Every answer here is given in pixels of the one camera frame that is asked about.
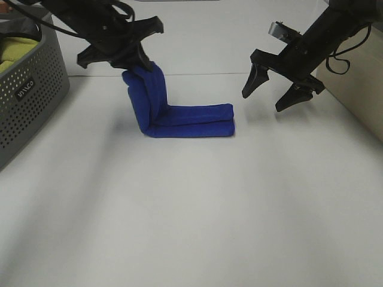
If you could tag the grey perforated laundry basket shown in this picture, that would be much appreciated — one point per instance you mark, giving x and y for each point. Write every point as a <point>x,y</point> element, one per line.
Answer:
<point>32,88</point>

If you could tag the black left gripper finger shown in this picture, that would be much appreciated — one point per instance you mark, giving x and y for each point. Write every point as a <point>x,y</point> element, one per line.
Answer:
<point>128,58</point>
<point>146,27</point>

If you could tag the yellow-green towel in basket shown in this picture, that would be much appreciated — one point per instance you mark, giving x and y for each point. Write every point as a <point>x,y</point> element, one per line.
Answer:
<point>13,49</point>

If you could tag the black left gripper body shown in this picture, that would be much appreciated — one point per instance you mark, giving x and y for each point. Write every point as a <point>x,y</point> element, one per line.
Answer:
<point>107,25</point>

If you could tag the beige storage box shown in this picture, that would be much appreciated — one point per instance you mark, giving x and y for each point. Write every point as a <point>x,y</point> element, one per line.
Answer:
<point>360,89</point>

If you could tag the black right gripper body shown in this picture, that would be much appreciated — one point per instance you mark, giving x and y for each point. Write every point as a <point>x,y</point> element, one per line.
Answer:
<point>321,41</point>

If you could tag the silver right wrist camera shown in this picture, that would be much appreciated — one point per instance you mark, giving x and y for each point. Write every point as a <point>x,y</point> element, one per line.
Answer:
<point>283,33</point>

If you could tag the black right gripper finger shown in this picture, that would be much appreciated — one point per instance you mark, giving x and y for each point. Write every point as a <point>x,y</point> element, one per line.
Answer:
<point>300,91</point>
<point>261,62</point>

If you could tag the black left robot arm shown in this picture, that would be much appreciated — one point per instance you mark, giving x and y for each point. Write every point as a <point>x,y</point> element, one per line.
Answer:
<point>111,29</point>

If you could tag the blue microfibre towel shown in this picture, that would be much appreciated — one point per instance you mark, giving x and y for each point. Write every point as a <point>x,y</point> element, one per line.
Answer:
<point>158,119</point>

